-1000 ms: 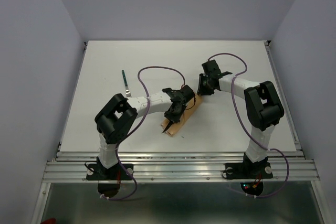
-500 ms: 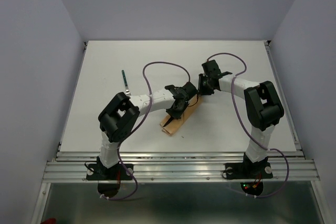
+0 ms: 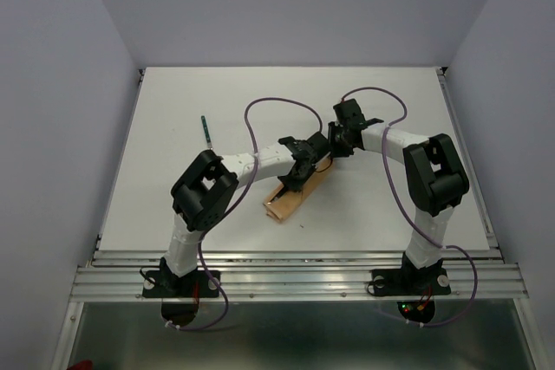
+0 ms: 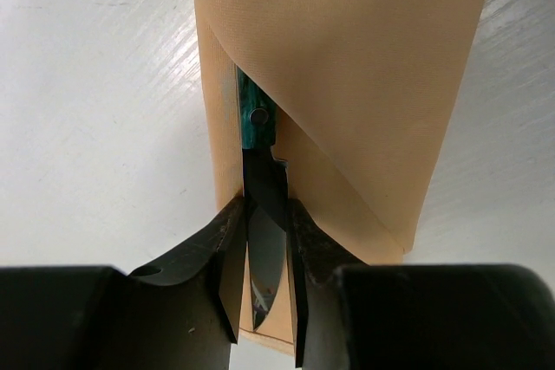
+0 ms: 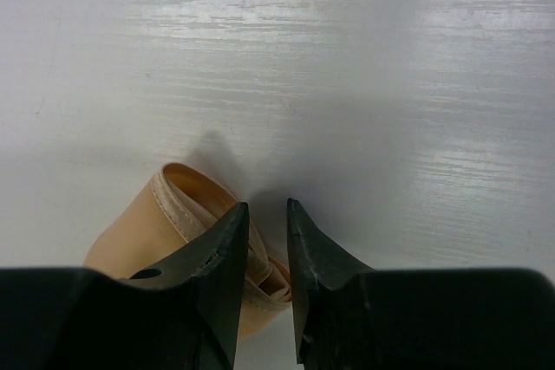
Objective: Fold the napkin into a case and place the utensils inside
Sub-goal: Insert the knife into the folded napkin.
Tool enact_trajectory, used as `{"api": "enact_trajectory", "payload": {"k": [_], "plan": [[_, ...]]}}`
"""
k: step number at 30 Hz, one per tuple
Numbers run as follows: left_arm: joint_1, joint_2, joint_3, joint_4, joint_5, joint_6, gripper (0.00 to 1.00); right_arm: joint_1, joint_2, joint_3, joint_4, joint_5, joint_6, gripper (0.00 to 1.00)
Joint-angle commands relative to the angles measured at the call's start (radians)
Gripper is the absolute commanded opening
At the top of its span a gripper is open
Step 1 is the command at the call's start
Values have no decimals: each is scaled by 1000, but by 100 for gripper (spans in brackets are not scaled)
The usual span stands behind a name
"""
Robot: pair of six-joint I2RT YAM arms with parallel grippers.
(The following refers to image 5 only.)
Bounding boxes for beige cloth napkin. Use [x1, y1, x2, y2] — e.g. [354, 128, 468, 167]
[83, 163, 291, 341]

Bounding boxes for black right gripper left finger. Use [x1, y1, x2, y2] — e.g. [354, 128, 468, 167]
[1, 203, 249, 369]

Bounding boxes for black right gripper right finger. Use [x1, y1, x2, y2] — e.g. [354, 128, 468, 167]
[287, 199, 554, 369]

